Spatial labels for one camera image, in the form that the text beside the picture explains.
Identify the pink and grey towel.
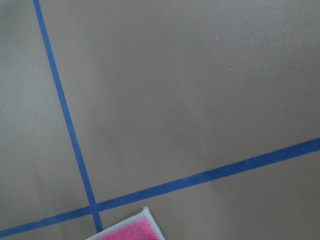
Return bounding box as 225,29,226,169
87,206,165,240

